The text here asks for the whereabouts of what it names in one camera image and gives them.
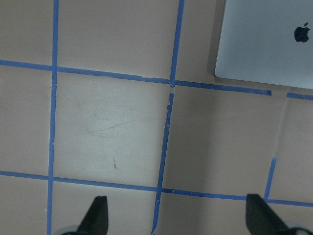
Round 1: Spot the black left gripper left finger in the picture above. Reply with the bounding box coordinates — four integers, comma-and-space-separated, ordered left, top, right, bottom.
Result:
77, 196, 109, 235

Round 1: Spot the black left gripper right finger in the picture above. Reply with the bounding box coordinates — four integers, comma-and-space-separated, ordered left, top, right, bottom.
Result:
246, 194, 289, 235

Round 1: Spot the silver laptop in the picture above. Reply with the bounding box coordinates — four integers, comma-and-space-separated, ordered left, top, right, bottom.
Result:
215, 0, 313, 89

